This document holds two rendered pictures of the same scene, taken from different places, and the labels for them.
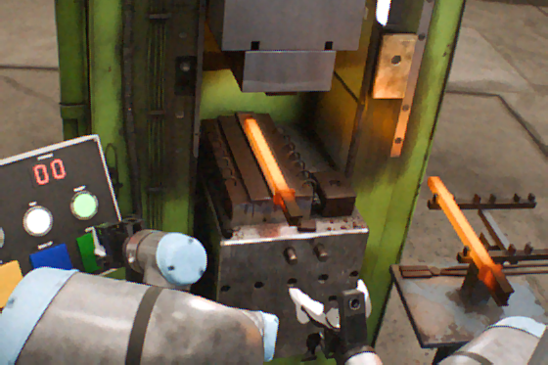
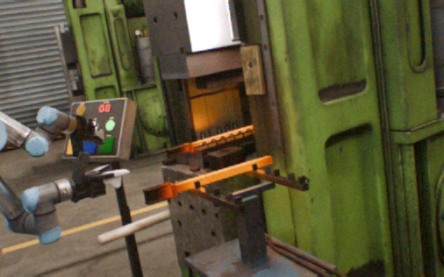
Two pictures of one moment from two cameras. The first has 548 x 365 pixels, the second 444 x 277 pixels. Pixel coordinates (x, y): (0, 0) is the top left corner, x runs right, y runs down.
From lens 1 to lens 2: 2.16 m
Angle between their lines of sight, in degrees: 71
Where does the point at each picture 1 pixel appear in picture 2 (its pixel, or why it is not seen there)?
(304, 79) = (179, 71)
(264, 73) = (166, 68)
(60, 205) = (103, 122)
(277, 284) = (186, 207)
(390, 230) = (299, 219)
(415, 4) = (254, 23)
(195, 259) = (44, 114)
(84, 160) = (118, 107)
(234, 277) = not seen: hidden behind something
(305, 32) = (172, 43)
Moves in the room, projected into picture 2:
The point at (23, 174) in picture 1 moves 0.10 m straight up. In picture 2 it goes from (96, 107) to (92, 86)
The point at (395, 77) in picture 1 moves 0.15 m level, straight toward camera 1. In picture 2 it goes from (253, 78) to (211, 85)
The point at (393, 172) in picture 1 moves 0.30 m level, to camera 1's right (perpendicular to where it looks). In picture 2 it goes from (282, 160) to (324, 179)
